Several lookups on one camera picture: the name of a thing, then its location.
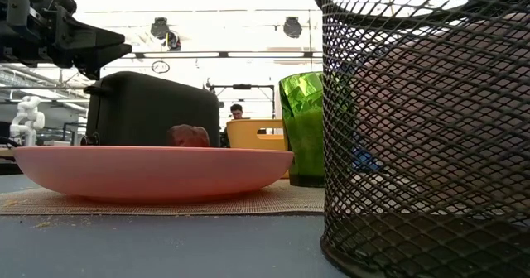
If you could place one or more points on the black two-slot toaster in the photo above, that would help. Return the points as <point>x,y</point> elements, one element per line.
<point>153,108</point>

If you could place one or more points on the pink plate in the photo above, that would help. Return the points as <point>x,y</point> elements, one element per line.
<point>153,170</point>

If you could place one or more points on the person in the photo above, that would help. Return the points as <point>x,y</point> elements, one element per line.
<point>237,111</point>

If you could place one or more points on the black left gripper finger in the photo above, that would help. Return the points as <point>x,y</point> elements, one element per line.
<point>103,58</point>
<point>91,38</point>

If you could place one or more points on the black metal rig frame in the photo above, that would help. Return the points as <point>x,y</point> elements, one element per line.
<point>242,86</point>

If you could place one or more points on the round hanging sign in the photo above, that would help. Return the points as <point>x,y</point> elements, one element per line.
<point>160,67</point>

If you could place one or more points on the long ceiling light bar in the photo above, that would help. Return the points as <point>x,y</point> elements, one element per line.
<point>186,55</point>

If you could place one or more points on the green glass cup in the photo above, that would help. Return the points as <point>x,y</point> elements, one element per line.
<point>302,125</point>

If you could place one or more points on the beige woven placemat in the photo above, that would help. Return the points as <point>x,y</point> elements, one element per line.
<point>124,207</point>

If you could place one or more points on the orange plastic tray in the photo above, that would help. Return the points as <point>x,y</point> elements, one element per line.
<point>248,135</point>

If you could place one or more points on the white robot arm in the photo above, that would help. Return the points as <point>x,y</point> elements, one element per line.
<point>27,116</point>

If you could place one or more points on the black ceiling fixture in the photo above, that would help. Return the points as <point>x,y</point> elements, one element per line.
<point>292,27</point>
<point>161,30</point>

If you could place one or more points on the black mesh cup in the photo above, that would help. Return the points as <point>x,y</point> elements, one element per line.
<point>339,236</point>

